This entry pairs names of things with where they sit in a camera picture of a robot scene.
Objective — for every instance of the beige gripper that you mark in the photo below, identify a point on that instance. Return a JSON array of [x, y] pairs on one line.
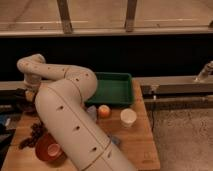
[[33, 87]]

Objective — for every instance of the black eraser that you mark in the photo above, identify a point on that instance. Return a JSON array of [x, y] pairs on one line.
[[21, 93]]

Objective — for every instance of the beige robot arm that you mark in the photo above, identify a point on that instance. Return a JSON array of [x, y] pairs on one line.
[[61, 93]]

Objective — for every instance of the red brown bowl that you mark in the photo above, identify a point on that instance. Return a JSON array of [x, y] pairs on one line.
[[47, 149]]

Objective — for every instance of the dark grape bunch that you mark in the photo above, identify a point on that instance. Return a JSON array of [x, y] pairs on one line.
[[37, 130]]

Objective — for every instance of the orange peach fruit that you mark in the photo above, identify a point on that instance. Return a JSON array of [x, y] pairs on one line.
[[104, 111]]

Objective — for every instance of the green plastic tray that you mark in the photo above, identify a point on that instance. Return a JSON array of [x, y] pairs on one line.
[[114, 89]]

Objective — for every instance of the blue sponge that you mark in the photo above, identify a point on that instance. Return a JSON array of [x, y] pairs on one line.
[[115, 140]]

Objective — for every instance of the white paper cup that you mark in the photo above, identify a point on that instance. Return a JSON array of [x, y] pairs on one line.
[[128, 117]]

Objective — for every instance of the wooden cutting board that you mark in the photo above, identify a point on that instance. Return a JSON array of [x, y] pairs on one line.
[[137, 142]]

